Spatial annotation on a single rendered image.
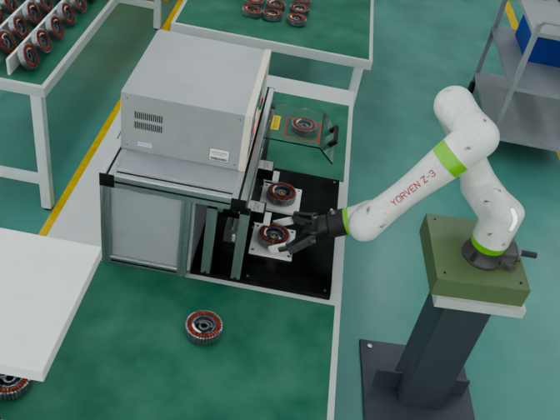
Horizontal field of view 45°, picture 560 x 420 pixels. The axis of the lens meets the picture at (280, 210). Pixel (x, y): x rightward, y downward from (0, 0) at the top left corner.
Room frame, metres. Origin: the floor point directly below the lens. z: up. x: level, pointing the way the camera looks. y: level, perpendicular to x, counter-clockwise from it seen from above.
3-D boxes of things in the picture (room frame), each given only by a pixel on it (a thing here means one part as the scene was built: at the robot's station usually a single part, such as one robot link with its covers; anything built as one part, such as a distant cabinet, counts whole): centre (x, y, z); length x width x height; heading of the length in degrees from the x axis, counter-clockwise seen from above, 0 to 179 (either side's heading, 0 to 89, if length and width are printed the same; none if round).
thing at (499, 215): (1.82, -0.73, 0.99); 0.16 x 0.13 x 0.19; 22
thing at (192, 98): (1.86, 0.33, 1.22); 0.44 x 0.39 x 0.20; 1
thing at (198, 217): (1.85, 0.26, 0.92); 0.66 x 0.01 x 0.30; 1
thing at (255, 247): (1.73, 0.00, 0.78); 0.15 x 0.15 x 0.01; 1
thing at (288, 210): (1.97, 0.01, 0.78); 0.15 x 0.15 x 0.01; 1
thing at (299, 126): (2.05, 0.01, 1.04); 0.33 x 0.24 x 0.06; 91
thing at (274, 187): (1.97, 0.01, 0.80); 0.11 x 0.11 x 0.04
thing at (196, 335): (1.30, 0.16, 0.77); 0.11 x 0.11 x 0.04
